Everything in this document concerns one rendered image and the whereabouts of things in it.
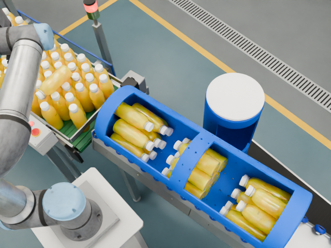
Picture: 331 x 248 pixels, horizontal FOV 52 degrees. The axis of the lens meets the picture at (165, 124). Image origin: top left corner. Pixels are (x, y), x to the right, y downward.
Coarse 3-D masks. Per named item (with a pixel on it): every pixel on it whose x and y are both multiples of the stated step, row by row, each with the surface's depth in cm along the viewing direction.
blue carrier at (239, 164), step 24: (120, 96) 143; (144, 96) 146; (96, 120) 144; (168, 120) 158; (168, 144) 160; (192, 144) 130; (216, 144) 147; (144, 168) 141; (168, 168) 155; (192, 168) 127; (240, 168) 146; (264, 168) 127; (216, 192) 149; (216, 216) 128; (288, 216) 115; (264, 240) 119; (288, 240) 114
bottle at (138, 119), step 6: (120, 108) 147; (126, 108) 146; (132, 108) 147; (120, 114) 147; (126, 114) 146; (132, 114) 145; (138, 114) 144; (126, 120) 147; (132, 120) 144; (138, 120) 143; (144, 120) 144; (138, 126) 144; (144, 126) 143
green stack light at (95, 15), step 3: (87, 12) 173; (90, 12) 173; (93, 12) 173; (96, 12) 174; (87, 15) 176; (90, 15) 174; (93, 15) 174; (96, 15) 175; (99, 15) 178; (90, 18) 176; (93, 18) 176; (96, 18) 177
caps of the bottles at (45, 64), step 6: (6, 12) 194; (18, 18) 190; (54, 48) 179; (66, 48) 178; (42, 54) 176; (54, 54) 176; (66, 54) 175; (6, 60) 175; (66, 60) 175; (42, 66) 172; (48, 66) 174; (48, 72) 170; (36, 84) 166
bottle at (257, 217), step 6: (252, 204) 129; (240, 210) 129; (246, 210) 126; (252, 210) 126; (258, 210) 126; (246, 216) 126; (252, 216) 125; (258, 216) 124; (264, 216) 124; (270, 216) 125; (252, 222) 125; (258, 222) 124; (264, 222) 123; (270, 222) 123; (258, 228) 125; (264, 228) 123; (270, 228) 122
